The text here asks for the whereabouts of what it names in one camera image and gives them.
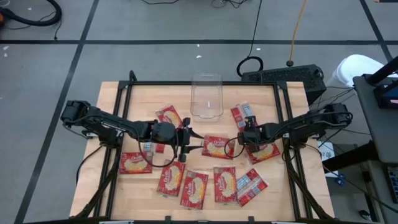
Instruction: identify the black computer case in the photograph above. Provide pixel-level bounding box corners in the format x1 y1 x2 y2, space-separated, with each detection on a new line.
241 63 327 106

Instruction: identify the white paper sheet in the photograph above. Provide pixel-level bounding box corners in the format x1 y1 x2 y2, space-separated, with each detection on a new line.
317 141 336 179

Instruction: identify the dark keyboard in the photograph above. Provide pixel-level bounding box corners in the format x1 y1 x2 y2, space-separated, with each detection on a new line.
387 167 398 203

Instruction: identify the black floor cable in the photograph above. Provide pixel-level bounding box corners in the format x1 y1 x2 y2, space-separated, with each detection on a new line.
139 0 181 5

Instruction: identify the black monitor mount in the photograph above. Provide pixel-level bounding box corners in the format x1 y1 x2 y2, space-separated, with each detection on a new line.
363 55 398 110

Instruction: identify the grey desk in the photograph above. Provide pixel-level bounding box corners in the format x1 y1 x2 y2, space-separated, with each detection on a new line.
353 74 398 164

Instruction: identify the black vacuum hose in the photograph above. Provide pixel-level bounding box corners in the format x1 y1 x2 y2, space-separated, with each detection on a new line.
0 0 62 27

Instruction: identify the white chair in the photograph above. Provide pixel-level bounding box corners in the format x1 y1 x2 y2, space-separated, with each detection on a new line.
334 54 398 88

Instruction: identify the long yellow cable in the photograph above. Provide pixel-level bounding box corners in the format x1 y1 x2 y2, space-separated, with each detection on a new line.
288 0 308 67

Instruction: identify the black arm base cable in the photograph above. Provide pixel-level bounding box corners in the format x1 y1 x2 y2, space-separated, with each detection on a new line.
75 143 108 186

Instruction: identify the black cable with coil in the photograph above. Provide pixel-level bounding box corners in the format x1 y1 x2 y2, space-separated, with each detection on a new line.
236 0 264 78

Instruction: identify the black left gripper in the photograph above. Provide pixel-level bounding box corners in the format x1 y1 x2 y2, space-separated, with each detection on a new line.
175 116 205 164

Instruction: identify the black aluminium table frame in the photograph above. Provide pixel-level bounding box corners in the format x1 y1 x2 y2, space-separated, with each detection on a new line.
73 70 336 224

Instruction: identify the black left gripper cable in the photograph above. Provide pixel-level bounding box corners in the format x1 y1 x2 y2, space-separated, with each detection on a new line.
136 133 180 169

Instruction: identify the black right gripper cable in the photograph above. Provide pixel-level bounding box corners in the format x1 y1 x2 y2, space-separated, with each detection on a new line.
223 136 247 159

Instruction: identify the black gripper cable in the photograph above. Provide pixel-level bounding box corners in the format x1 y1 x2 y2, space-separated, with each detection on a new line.
223 136 247 159
136 133 180 169

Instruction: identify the clear plastic basket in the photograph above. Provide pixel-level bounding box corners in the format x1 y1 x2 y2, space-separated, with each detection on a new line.
189 73 224 123

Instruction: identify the tangled black cable bundle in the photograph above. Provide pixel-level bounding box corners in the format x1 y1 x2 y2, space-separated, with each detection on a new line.
211 0 251 9

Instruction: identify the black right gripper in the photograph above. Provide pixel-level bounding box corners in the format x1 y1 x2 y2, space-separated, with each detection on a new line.
238 115 266 147

